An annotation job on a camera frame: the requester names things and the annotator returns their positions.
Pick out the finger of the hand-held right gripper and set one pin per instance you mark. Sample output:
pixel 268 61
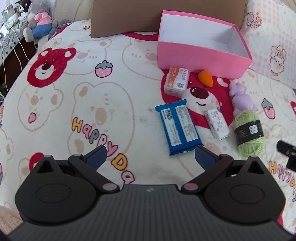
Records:
pixel 288 148

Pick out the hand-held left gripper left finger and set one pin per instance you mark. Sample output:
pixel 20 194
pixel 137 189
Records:
pixel 96 157

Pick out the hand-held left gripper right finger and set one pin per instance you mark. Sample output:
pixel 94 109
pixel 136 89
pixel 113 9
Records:
pixel 204 157

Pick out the white wet wipes packet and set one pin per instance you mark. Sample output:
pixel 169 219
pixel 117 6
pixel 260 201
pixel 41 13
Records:
pixel 217 125

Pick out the green yarn skein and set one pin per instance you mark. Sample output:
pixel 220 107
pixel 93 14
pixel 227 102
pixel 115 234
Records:
pixel 249 146

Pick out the blue snack packet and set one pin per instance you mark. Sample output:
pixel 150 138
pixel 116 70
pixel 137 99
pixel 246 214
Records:
pixel 178 129

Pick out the purple plush toy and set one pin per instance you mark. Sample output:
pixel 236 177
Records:
pixel 242 102

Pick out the orange makeup sponge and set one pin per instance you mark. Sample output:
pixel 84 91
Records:
pixel 205 77

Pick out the clear box with orange label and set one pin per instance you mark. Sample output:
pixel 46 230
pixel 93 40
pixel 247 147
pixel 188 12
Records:
pixel 175 81

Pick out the pink cardboard box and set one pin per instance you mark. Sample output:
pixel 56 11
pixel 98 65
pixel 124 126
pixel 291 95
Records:
pixel 196 58

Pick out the bear printed blanket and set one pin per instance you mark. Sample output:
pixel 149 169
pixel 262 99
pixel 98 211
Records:
pixel 115 92

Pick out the pink checked pillow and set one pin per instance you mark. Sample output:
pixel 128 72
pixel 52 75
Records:
pixel 270 34

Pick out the dark wooden nightstand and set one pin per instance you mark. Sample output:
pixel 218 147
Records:
pixel 25 49

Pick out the brown pillow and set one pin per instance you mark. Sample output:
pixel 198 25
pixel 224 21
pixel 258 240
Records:
pixel 124 18

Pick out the grey plush toy pink shirt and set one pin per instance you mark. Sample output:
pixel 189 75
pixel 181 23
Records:
pixel 41 20

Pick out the black and white plush toy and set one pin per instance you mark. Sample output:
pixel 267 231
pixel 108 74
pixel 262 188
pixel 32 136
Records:
pixel 23 10

